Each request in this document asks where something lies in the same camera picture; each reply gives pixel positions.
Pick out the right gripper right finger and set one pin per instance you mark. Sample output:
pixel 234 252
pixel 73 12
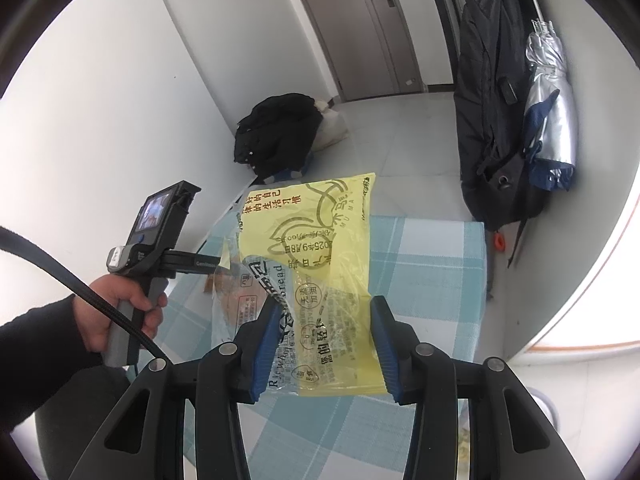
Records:
pixel 394 342

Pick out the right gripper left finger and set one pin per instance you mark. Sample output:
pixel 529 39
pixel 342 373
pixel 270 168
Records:
pixel 258 342

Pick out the yellow bread wrapper with cardboard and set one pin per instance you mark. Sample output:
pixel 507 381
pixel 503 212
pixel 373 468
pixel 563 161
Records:
pixel 222 285

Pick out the black sleeved left forearm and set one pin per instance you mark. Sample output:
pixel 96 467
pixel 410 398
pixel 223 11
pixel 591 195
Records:
pixel 40 351

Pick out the orange object on floor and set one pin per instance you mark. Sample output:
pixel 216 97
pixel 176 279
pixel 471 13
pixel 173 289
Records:
pixel 499 242

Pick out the black bag on floor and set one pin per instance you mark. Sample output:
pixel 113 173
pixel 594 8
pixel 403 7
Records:
pixel 277 135

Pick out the white bag on floor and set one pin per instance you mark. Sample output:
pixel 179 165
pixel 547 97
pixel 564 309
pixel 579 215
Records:
pixel 332 129

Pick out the silver folded umbrella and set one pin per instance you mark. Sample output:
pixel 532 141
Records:
pixel 550 120

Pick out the grey door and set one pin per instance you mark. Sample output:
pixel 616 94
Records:
pixel 368 47

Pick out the black hanging backpack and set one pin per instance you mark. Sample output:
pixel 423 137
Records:
pixel 493 80

